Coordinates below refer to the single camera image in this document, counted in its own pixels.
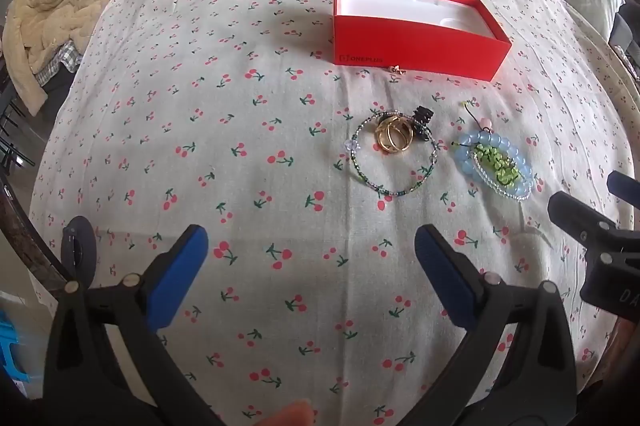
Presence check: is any black hair claw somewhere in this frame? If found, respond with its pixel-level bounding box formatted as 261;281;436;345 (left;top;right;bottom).
411;105;436;142

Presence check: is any pink bead charm black string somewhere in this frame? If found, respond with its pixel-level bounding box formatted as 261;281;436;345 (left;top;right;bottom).
462;99;491;130

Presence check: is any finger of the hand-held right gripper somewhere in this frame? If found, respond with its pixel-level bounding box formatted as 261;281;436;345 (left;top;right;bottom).
547;192;623;254
606;170;640;209

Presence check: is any gold flower ring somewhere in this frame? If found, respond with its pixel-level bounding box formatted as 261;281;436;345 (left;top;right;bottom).
382;116;416;152

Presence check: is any clear bead bracelet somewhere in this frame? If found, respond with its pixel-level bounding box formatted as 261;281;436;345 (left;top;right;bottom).
472;151;534;203

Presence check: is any blue plastic stool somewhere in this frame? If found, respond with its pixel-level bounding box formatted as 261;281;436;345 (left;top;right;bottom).
0;309;38;402

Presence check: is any red cardboard box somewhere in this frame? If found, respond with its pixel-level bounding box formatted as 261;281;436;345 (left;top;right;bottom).
332;0;512;82

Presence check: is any cherry print tablecloth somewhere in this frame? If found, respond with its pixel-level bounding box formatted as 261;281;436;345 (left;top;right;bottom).
27;0;640;426

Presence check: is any black chair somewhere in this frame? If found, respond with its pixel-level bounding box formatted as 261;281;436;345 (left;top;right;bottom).
0;71;36;179

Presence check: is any dark beaded necklace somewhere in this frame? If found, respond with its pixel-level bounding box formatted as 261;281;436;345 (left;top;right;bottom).
349;110;441;200

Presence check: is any person's left hand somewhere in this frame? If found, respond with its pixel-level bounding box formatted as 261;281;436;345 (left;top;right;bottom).
257;400;316;426

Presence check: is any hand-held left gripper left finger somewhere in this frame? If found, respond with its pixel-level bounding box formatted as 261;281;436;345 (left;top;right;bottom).
42;223;222;426

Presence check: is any green bead bracelet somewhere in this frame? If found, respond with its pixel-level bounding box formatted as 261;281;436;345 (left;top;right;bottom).
472;145;523;187

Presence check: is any blue bead bracelet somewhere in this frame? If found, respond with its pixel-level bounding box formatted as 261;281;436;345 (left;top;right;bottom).
452;131;528;187

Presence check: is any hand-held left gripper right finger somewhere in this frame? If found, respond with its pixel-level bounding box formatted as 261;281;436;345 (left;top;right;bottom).
400;223;583;426

